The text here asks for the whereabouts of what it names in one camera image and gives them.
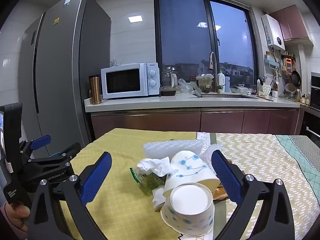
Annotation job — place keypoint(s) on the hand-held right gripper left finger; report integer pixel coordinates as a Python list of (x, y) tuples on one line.
[(96, 177)]

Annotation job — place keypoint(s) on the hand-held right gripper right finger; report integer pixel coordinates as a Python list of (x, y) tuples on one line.
[(226, 177)]

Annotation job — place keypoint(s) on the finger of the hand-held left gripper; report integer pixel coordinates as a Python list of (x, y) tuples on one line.
[(70, 150), (41, 141)]

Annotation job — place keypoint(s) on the golden snack wrapper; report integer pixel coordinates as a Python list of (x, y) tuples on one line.
[(220, 192)]

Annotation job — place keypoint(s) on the large blue dotted paper cup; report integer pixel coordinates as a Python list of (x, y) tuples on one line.
[(190, 167)]

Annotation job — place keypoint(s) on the small blue dotted paper cup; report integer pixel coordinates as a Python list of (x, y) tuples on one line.
[(190, 200)]

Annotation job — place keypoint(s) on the white bubble wrap sheet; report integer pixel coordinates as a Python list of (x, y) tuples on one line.
[(170, 147)]

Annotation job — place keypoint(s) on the person's left hand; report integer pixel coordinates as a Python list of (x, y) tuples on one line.
[(17, 212)]

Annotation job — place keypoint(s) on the white foam fruit net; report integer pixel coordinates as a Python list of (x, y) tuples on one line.
[(207, 152)]

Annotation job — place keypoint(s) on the green twisted tie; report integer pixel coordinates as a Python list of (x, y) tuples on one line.
[(133, 175)]

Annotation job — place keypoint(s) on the yellow checked tablecloth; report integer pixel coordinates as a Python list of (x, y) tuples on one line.
[(120, 142)]

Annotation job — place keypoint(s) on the zigzag patterned tablecloth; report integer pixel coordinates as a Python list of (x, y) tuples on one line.
[(262, 155)]

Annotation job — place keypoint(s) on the clear plastic wrapper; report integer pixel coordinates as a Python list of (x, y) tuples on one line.
[(150, 182)]

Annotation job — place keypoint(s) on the maroon base cabinet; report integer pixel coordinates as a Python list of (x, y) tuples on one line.
[(225, 120)]

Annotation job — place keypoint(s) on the small white tissue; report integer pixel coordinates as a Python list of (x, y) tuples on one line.
[(158, 197)]

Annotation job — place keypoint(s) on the copper thermos tumbler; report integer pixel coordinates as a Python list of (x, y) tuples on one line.
[(95, 90)]

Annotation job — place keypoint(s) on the grey refrigerator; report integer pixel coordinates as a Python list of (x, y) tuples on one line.
[(62, 67)]

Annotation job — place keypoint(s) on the teal diamond patterned cloth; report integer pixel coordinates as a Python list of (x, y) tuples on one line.
[(300, 150)]

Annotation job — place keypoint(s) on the steel kitchen sink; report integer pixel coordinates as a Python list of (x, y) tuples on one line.
[(225, 95)]

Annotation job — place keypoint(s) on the white microwave oven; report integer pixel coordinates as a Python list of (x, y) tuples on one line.
[(125, 80)]

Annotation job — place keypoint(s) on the white kitchen countertop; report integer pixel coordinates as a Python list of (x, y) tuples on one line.
[(150, 103)]

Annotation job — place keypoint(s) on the white and blue bottle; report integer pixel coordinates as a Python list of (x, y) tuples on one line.
[(227, 85)]

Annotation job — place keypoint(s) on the white pump bottle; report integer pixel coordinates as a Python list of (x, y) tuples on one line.
[(221, 82)]

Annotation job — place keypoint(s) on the white utensil holder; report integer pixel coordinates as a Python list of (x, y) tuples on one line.
[(266, 90)]

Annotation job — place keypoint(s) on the bagged vegetables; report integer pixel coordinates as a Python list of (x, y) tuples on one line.
[(205, 82)]

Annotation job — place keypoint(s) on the steel kitchen faucet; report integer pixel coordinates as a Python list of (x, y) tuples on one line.
[(216, 80)]

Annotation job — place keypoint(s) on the clear plastic bag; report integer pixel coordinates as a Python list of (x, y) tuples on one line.
[(185, 85)]

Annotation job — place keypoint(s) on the black bowl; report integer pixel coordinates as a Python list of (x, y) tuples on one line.
[(168, 92)]

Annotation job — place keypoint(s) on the stacked steel pots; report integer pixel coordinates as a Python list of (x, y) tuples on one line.
[(292, 92)]

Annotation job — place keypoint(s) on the glass jar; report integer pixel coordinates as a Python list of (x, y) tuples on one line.
[(168, 80)]

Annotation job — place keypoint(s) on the black frying pan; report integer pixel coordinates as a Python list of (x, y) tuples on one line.
[(295, 77)]

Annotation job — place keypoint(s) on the black built-in oven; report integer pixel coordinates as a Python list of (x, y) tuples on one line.
[(315, 90)]

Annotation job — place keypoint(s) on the dark framed window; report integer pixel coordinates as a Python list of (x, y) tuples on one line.
[(185, 30)]

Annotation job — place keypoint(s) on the white water heater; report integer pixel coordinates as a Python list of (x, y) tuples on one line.
[(273, 30)]

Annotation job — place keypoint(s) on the light blue wall shelf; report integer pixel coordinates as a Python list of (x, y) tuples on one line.
[(272, 63)]

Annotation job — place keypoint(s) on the pink wall cabinet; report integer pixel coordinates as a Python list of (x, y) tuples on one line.
[(292, 22)]

